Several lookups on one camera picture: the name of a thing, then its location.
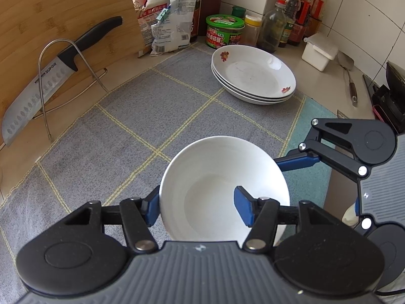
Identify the dark soy sauce bottle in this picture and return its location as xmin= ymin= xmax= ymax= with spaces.
xmin=182 ymin=0 xmax=202 ymax=43

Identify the red labelled sauce bottle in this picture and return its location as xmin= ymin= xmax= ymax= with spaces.
xmin=294 ymin=0 xmax=312 ymax=46

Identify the dark red knife block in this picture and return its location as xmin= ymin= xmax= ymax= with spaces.
xmin=198 ymin=0 xmax=227 ymax=37

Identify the yellow lidded spice jar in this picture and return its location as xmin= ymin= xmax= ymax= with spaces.
xmin=243 ymin=15 xmax=263 ymax=47

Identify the black cable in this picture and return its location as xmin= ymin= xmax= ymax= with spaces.
xmin=376 ymin=287 xmax=405 ymax=296

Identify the metal spatula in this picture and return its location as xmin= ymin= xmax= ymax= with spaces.
xmin=337 ymin=52 xmax=358 ymax=107

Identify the white plastic bag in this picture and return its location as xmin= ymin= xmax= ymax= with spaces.
xmin=149 ymin=0 xmax=197 ymax=56

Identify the white seasoning box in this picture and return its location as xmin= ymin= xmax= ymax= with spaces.
xmin=301 ymin=33 xmax=338 ymax=72

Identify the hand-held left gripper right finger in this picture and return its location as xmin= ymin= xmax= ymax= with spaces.
xmin=233 ymin=186 xmax=341 ymax=251

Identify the metal wire rack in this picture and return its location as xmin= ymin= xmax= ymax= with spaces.
xmin=37 ymin=38 xmax=108 ymax=141

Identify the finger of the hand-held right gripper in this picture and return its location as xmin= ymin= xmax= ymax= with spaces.
xmin=354 ymin=218 xmax=374 ymax=239
xmin=274 ymin=118 xmax=369 ymax=182

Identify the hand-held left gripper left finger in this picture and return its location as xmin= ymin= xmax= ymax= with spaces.
xmin=65 ymin=185 xmax=162 ymax=254

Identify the black handled kitchen knife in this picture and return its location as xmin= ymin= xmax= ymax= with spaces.
xmin=2 ymin=16 xmax=123 ymax=147

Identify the white flower print plate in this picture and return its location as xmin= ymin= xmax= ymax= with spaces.
xmin=212 ymin=70 xmax=296 ymax=102
xmin=211 ymin=45 xmax=297 ymax=99
xmin=215 ymin=76 xmax=293 ymax=106

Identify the red and white bag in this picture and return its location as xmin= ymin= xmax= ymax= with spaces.
xmin=136 ymin=0 xmax=171 ymax=58

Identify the bamboo cutting board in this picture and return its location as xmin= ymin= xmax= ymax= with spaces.
xmin=0 ymin=0 xmax=149 ymax=148

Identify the plain white bowl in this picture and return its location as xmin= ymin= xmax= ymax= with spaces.
xmin=159 ymin=136 xmax=291 ymax=248

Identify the amber sauce bottle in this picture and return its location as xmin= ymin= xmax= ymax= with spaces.
xmin=305 ymin=0 xmax=326 ymax=37

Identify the green lidded sauce jar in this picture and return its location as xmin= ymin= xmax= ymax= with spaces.
xmin=205 ymin=14 xmax=246 ymax=49

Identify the black gas stove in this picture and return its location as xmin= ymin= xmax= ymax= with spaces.
xmin=363 ymin=62 xmax=405 ymax=130

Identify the grey and teal checked cloth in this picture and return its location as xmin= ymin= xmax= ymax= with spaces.
xmin=0 ymin=41 xmax=340 ymax=292

